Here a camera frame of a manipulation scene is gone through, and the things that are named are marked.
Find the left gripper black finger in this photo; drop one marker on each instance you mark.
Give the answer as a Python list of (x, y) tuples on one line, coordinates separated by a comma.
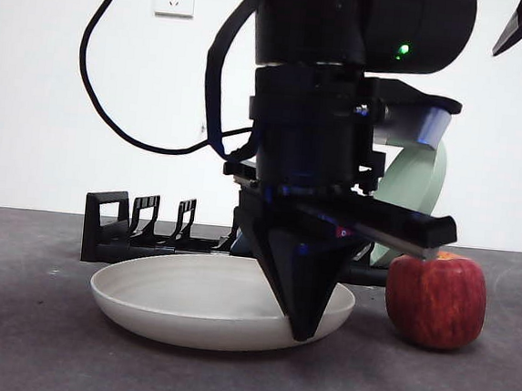
[(258, 223), (308, 277)]

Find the red apple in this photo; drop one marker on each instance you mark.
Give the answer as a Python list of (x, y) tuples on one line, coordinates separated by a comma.
[(434, 302)]

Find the cream yellow plate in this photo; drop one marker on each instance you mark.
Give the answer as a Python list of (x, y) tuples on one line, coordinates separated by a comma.
[(187, 308)]

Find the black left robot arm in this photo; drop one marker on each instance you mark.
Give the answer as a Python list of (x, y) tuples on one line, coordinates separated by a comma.
[(349, 20)]

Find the pale green plate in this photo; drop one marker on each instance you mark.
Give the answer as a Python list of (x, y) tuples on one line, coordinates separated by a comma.
[(413, 181)]

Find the black plate rack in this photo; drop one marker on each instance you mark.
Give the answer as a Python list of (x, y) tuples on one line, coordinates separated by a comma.
[(101, 245)]

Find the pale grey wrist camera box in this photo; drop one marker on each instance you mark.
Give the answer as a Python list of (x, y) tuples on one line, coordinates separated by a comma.
[(413, 122)]

